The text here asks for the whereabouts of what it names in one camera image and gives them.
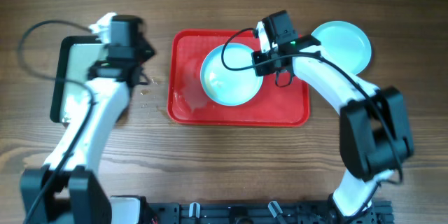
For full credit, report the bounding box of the light blue plate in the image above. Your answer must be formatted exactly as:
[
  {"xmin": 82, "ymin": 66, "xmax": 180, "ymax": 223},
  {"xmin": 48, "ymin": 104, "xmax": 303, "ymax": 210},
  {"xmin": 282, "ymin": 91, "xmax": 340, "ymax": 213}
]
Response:
[{"xmin": 200, "ymin": 43, "xmax": 263, "ymax": 106}]

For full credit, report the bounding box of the white round plate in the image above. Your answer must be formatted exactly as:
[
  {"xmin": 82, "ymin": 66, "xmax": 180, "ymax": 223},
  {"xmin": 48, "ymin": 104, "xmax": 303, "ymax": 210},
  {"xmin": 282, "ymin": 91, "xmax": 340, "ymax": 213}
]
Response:
[{"xmin": 311, "ymin": 20, "xmax": 372, "ymax": 75}]

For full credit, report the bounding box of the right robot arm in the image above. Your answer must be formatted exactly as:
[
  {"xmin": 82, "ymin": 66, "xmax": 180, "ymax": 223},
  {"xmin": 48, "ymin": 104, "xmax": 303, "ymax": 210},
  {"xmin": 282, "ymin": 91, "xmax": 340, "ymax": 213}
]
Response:
[{"xmin": 253, "ymin": 10, "xmax": 414, "ymax": 223}]

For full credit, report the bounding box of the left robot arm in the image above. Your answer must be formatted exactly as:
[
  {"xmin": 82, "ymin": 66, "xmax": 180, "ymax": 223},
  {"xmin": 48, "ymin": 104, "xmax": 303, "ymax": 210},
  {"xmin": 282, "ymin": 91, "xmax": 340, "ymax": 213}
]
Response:
[{"xmin": 20, "ymin": 13, "xmax": 158, "ymax": 223}]

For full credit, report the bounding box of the black tray with soapy water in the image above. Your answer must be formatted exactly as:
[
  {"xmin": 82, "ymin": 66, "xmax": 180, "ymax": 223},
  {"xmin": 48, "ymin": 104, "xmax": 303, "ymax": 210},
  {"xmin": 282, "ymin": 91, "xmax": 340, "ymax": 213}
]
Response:
[{"xmin": 50, "ymin": 36, "xmax": 106, "ymax": 123}]

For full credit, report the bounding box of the red plastic tray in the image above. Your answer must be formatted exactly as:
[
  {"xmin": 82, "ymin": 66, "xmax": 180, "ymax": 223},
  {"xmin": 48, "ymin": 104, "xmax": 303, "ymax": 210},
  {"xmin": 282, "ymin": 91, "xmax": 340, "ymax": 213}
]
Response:
[{"xmin": 167, "ymin": 29, "xmax": 310, "ymax": 127}]

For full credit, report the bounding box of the left black cable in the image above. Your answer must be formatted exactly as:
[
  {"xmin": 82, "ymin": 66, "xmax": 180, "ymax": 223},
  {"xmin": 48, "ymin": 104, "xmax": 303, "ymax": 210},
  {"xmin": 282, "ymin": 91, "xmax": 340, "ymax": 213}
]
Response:
[{"xmin": 17, "ymin": 20, "xmax": 99, "ymax": 224}]

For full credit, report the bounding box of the black cable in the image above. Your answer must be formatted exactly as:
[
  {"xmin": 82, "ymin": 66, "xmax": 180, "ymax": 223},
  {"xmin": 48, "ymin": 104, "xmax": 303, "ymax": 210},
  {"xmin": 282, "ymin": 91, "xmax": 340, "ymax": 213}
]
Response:
[
  {"xmin": 220, "ymin": 27, "xmax": 405, "ymax": 218},
  {"xmin": 17, "ymin": 20, "xmax": 99, "ymax": 224}
]

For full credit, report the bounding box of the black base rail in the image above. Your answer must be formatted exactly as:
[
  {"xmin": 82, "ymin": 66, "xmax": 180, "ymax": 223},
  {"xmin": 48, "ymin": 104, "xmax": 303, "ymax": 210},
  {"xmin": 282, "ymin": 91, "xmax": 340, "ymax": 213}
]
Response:
[{"xmin": 147, "ymin": 201, "xmax": 395, "ymax": 224}]

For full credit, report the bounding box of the right black cable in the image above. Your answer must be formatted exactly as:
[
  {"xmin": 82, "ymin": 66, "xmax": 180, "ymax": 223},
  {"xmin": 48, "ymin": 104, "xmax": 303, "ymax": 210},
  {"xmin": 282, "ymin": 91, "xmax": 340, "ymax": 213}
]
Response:
[{"xmin": 220, "ymin": 27, "xmax": 405, "ymax": 218}]

